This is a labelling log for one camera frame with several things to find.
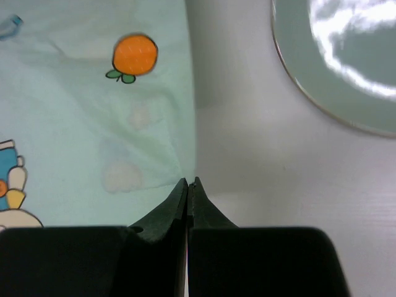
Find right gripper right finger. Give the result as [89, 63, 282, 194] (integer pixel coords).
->
[187, 179, 350, 296]

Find green cartoon print placemat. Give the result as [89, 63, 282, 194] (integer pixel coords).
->
[1, 1, 196, 230]

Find green floral plate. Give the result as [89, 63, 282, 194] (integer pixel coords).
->
[271, 1, 395, 137]

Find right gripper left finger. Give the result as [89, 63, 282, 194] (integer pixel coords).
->
[1, 179, 188, 296]

